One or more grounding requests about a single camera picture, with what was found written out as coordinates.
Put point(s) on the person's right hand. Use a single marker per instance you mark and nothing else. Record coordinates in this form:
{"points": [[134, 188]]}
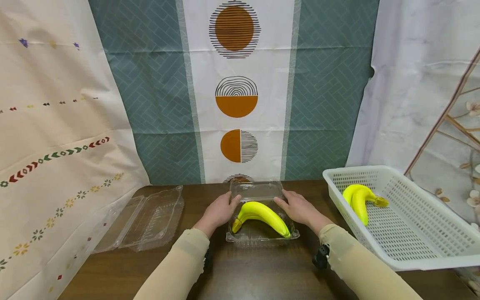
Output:
{"points": [[302, 212]]}

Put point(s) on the person's left hand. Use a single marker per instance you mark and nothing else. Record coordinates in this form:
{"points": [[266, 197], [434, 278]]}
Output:
{"points": [[215, 214]]}

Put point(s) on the person's left thumb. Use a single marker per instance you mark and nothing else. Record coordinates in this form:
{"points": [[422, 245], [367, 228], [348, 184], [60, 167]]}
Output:
{"points": [[235, 202]]}

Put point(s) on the person's right thumb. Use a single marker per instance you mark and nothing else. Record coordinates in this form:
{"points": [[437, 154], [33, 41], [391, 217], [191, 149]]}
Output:
{"points": [[281, 204]]}

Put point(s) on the person's left fingers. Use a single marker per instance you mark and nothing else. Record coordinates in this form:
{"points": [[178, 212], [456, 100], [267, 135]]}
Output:
{"points": [[224, 196]]}

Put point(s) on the person's right fingers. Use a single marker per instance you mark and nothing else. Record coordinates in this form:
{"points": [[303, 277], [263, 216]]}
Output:
{"points": [[291, 196]]}

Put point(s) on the clear plastic clamshell container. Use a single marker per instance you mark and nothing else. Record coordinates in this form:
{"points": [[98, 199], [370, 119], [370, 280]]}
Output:
{"points": [[258, 189], [150, 221]]}

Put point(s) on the person's right forearm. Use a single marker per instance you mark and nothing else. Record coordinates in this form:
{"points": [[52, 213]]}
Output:
{"points": [[360, 266]]}

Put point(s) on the person's left forearm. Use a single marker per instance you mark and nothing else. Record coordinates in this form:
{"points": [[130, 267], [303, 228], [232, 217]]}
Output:
{"points": [[176, 271]]}

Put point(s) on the yellow banana bunch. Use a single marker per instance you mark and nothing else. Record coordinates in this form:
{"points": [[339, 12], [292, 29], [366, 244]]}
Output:
{"points": [[266, 214], [360, 200]]}

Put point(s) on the black wrist band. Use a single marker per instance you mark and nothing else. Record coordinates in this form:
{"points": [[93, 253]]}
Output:
{"points": [[321, 256]]}

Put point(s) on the white plastic basket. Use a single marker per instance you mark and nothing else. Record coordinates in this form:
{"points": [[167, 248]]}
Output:
{"points": [[412, 233]]}

